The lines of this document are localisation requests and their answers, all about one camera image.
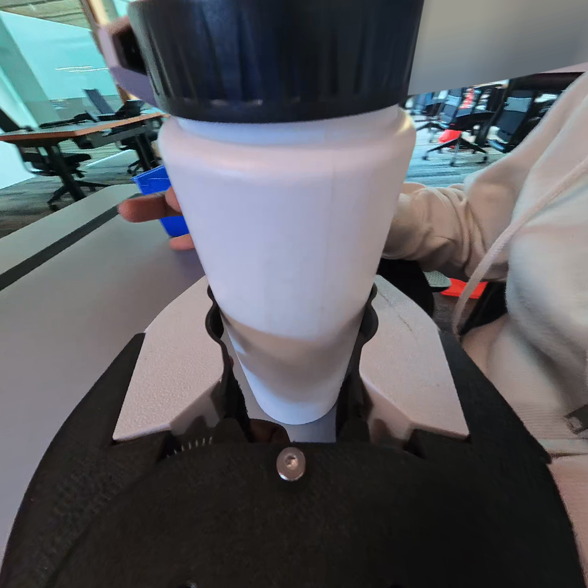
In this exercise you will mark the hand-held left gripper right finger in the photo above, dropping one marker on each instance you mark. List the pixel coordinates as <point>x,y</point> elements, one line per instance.
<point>409,367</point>

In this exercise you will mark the white plastic bottle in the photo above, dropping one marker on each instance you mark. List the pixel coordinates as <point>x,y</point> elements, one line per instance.
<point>285,229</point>

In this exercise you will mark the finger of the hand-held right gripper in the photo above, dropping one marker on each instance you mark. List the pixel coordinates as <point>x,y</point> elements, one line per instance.
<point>131,85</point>

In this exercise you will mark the person's right hand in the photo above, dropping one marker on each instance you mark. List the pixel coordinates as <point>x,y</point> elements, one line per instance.
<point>142,209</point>

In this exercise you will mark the wooden top office desk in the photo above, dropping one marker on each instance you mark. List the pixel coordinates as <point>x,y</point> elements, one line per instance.
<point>69,131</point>

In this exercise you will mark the blue plastic bin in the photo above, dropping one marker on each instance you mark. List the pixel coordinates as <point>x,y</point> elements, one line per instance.
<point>154,181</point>

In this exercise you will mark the person's right forearm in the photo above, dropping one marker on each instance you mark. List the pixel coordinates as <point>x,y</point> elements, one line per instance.
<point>436,225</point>

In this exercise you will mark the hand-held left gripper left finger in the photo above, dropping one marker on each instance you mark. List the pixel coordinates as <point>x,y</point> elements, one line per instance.
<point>174,367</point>

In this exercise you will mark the orange plastic object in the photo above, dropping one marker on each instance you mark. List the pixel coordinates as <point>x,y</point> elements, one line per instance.
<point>464,289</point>

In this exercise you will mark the black ribbed bottle lid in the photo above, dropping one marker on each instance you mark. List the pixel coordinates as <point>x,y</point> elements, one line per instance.
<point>275,55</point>

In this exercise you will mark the red plastic object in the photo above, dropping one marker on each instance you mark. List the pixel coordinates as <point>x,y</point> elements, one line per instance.
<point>448,135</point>

